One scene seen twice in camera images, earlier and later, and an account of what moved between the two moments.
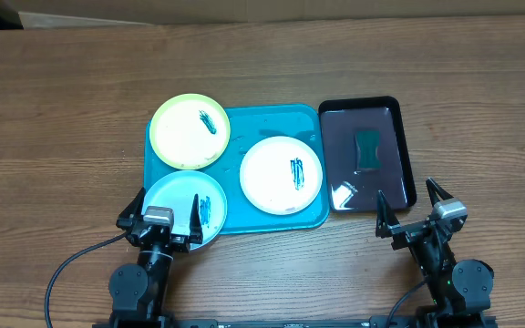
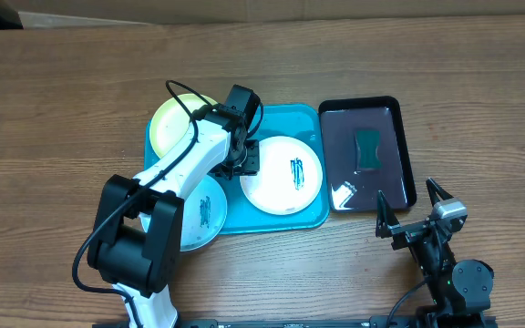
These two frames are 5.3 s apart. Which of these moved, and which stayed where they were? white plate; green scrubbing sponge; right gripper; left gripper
Moved: left gripper
Stayed: green scrubbing sponge; white plate; right gripper
